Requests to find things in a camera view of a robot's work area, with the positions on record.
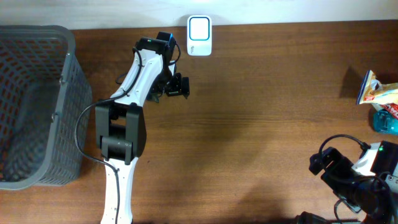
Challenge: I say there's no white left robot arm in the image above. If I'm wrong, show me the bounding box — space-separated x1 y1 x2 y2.
95 32 190 223

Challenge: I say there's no blue mouthwash bottle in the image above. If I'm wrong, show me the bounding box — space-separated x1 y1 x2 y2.
373 110 397 135

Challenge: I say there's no yellow wipes bag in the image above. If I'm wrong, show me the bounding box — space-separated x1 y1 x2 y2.
356 70 397 105

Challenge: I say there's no red candy bag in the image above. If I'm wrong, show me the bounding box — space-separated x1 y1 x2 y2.
382 103 398 119

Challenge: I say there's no white barcode scanner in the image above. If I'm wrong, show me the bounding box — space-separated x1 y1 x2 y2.
187 15 213 56

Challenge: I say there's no grey plastic basket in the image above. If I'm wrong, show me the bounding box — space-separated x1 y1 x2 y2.
1 26 92 190

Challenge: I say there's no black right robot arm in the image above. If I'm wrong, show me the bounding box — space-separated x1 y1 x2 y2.
294 141 397 223

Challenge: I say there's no green tissue pack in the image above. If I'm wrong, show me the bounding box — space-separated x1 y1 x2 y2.
372 104 384 111

